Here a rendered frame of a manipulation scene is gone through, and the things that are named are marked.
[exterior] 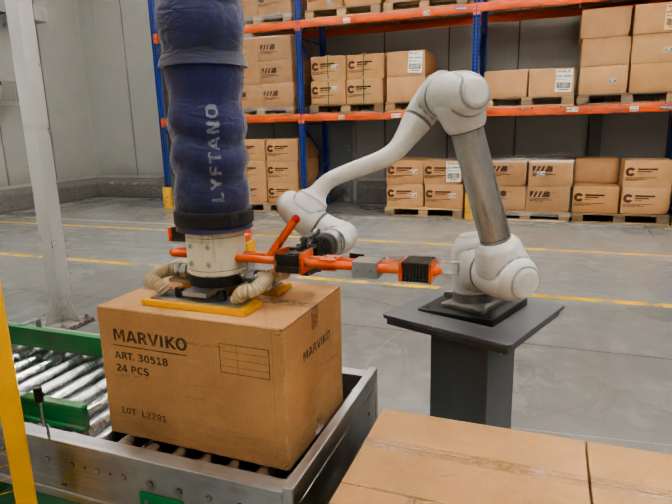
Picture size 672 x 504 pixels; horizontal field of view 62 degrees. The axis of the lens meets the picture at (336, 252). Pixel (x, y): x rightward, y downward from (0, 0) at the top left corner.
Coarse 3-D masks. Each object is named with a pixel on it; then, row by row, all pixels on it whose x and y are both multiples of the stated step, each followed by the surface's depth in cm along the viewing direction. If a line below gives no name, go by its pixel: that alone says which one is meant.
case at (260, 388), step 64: (128, 320) 156; (192, 320) 148; (256, 320) 144; (320, 320) 160; (128, 384) 161; (192, 384) 152; (256, 384) 144; (320, 384) 163; (192, 448) 158; (256, 448) 149
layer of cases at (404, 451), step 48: (384, 432) 165; (432, 432) 165; (480, 432) 164; (528, 432) 163; (384, 480) 143; (432, 480) 143; (480, 480) 142; (528, 480) 142; (576, 480) 141; (624, 480) 141
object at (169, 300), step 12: (180, 288) 158; (144, 300) 158; (156, 300) 157; (168, 300) 157; (180, 300) 155; (192, 300) 154; (204, 300) 154; (216, 300) 154; (228, 300) 154; (252, 300) 155; (204, 312) 151; (216, 312) 150; (228, 312) 148; (240, 312) 147; (252, 312) 150
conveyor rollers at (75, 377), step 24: (24, 360) 223; (48, 360) 222; (72, 360) 222; (96, 360) 222; (24, 384) 202; (48, 384) 201; (72, 384) 200; (96, 384) 200; (96, 408) 185; (72, 432) 169; (96, 432) 173; (192, 456) 160; (216, 456) 156
